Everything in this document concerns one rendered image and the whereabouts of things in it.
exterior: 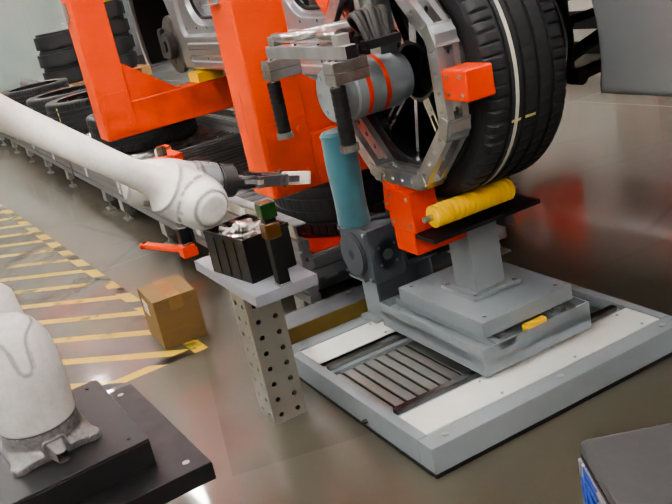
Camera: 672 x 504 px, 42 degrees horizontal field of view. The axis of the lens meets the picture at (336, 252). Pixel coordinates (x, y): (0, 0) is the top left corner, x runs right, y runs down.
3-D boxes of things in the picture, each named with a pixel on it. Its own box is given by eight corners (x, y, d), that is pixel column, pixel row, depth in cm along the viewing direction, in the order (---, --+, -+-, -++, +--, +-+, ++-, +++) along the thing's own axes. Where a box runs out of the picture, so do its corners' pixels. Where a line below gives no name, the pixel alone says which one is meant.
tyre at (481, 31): (498, 217, 249) (615, 66, 193) (430, 243, 240) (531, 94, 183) (385, 41, 270) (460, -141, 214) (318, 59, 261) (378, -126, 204)
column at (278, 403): (307, 411, 246) (274, 272, 233) (275, 425, 242) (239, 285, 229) (291, 399, 255) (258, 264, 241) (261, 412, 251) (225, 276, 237)
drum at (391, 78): (421, 104, 218) (411, 47, 213) (347, 127, 209) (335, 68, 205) (391, 101, 230) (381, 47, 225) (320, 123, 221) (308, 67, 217)
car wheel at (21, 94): (85, 100, 865) (78, 76, 858) (21, 118, 828) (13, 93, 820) (57, 100, 915) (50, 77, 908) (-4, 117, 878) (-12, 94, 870)
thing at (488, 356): (592, 330, 239) (588, 297, 236) (487, 381, 225) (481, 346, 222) (478, 287, 282) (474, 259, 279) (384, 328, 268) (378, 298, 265)
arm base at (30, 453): (21, 488, 166) (11, 464, 164) (-10, 445, 184) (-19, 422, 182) (110, 443, 175) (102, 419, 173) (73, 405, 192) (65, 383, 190)
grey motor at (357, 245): (492, 287, 281) (476, 182, 270) (381, 335, 264) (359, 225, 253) (458, 274, 297) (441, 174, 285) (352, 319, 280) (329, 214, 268)
